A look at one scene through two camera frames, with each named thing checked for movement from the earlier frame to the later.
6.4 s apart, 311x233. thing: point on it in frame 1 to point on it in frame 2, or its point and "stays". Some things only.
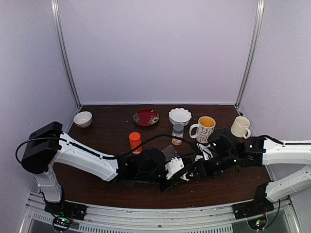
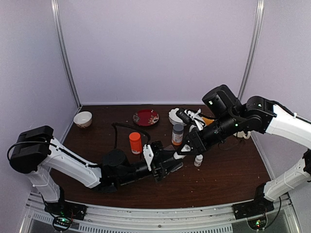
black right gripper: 202,171 to 195,139
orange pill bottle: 135,141 stays
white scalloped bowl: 180,116 stays
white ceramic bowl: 83,119 stays
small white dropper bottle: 183,177 to 177,156
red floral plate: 146,117 stays
